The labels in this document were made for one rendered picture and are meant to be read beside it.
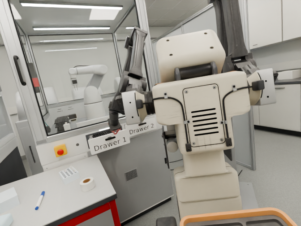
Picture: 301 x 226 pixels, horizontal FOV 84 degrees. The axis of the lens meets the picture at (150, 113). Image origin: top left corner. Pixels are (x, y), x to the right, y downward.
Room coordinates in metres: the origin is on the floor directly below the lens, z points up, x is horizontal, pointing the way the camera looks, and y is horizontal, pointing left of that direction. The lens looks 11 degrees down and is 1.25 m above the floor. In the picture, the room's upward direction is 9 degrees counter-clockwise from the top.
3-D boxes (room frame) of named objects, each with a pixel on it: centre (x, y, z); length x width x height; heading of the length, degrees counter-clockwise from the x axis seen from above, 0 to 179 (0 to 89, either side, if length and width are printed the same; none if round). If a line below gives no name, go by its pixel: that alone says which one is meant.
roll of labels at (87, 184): (0.80, 0.39, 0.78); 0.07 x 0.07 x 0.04
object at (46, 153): (1.75, 0.56, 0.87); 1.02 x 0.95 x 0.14; 115
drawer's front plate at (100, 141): (1.16, 0.33, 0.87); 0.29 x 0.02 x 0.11; 115
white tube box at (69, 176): (0.94, 0.55, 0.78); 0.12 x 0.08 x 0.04; 39
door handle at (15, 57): (1.10, 0.77, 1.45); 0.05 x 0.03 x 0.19; 25
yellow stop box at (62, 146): (1.14, 0.68, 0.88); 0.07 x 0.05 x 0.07; 115
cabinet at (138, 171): (1.75, 0.55, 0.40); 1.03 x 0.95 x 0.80; 115
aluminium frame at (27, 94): (1.75, 0.56, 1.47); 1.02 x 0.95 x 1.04; 115
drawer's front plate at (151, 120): (1.43, 0.10, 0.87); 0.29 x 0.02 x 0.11; 115
